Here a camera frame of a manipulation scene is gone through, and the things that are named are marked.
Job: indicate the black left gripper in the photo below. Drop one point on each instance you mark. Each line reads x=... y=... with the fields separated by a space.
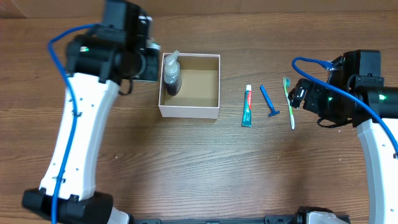
x=152 y=69

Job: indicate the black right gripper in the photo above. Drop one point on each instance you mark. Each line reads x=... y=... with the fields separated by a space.
x=310 y=103

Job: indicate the blue disposable razor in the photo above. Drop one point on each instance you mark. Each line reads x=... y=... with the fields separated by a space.
x=269 y=102

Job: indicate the clear spray bottle dark liquid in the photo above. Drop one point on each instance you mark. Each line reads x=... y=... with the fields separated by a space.
x=171 y=74

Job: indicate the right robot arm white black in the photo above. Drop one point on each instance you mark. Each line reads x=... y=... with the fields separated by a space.
x=350 y=90

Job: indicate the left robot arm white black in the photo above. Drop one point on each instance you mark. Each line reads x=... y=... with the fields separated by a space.
x=98 y=59

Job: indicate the green white toothbrush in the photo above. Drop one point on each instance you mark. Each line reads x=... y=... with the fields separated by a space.
x=286 y=85

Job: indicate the green Colgate toothpaste tube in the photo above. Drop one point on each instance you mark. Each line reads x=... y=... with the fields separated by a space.
x=247 y=111

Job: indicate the open white cardboard box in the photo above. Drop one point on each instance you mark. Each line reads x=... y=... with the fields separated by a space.
x=199 y=94

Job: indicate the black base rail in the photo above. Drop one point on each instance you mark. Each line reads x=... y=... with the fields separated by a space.
x=268 y=219

